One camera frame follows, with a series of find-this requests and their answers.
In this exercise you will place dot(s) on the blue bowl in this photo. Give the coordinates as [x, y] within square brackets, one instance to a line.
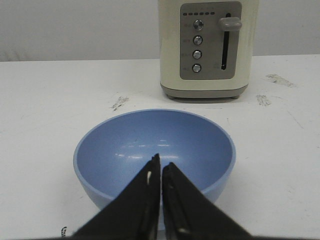
[110, 155]

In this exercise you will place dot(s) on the cream two-slot toaster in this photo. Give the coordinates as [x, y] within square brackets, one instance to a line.
[206, 47]

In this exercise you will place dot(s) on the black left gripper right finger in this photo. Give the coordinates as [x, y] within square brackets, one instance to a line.
[189, 215]

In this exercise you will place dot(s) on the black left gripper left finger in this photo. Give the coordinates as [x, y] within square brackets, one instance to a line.
[134, 214]

